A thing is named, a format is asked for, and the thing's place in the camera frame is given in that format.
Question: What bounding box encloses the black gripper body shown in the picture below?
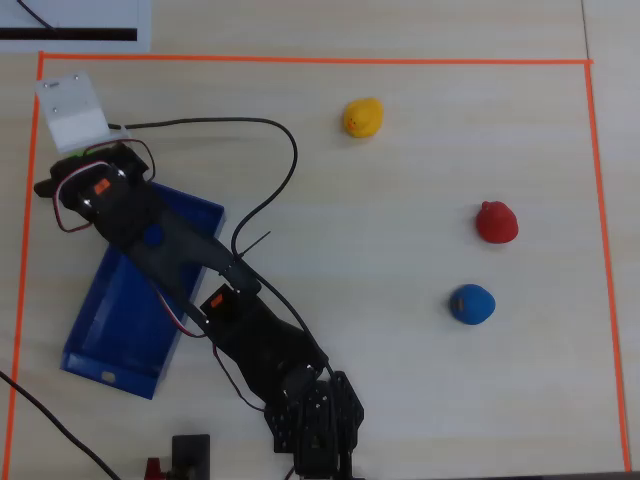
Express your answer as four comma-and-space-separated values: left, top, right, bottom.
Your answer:
33, 141, 154, 211

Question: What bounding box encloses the blue plastic box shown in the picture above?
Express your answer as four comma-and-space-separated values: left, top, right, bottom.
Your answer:
59, 180, 226, 401

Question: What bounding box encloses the yellow rubber duck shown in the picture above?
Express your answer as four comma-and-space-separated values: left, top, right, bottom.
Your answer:
342, 97, 385, 139

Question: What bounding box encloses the blue rubber duck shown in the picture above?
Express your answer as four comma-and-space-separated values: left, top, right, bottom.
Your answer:
448, 283, 497, 327

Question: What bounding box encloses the red rubber duck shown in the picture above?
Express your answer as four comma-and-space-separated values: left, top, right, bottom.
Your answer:
475, 200, 520, 245

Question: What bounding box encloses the black strip on paper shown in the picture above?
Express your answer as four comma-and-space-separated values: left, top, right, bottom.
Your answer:
0, 28, 138, 42

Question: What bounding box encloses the white paper sheet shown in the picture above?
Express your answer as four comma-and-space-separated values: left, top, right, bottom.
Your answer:
0, 0, 152, 54

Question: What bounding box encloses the long horizontal orange tape line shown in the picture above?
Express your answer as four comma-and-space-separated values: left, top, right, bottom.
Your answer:
38, 51, 594, 67

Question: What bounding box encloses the black table clamp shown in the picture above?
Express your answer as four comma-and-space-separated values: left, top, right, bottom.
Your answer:
171, 433, 212, 480

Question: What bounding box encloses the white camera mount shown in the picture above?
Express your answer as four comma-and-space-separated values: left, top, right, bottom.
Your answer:
34, 69, 132, 155

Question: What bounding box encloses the red white servo wire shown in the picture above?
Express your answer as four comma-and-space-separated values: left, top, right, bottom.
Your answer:
53, 139, 156, 234

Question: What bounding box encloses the black cable tie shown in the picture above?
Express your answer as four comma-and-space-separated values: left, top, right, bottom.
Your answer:
238, 230, 273, 260

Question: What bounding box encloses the thin black cable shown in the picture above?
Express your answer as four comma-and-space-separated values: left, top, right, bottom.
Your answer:
17, 0, 59, 31

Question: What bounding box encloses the servo wire bundle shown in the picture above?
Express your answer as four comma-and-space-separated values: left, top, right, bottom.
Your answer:
149, 279, 267, 414

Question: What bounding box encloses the thick black cable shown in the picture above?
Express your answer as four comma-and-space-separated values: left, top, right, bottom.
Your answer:
0, 369, 122, 480

